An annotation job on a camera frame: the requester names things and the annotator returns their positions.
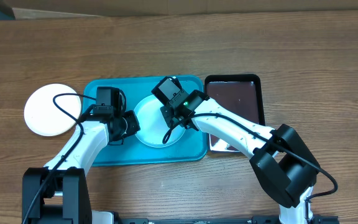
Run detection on light blue plate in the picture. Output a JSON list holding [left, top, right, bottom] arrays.
[[134, 95, 185, 148]]

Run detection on white plate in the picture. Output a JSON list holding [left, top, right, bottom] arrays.
[[24, 83, 81, 136]]

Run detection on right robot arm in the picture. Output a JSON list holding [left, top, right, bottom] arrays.
[[152, 77, 320, 223]]

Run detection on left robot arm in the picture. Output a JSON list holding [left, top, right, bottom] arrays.
[[22, 83, 140, 223]]

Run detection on blue plastic tray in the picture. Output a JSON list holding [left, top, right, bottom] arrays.
[[83, 77, 208, 167]]

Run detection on black water tray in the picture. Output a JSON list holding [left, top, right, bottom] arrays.
[[204, 73, 267, 154]]

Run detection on cardboard backdrop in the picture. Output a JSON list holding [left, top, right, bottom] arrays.
[[0, 0, 358, 20]]

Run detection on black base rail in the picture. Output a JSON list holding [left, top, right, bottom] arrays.
[[116, 215, 338, 224]]

